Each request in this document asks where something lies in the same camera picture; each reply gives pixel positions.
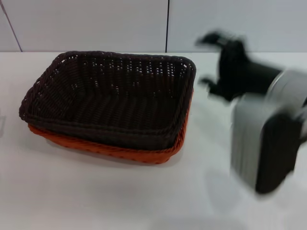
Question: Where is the dark brown woven plastic basket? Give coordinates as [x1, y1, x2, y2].
[18, 50, 197, 150]

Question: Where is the orange woven plastic basket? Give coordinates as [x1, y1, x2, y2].
[27, 88, 195, 165]

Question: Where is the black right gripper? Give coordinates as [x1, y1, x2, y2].
[194, 30, 284, 104]

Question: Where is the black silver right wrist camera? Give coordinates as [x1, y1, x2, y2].
[229, 94, 305, 195]

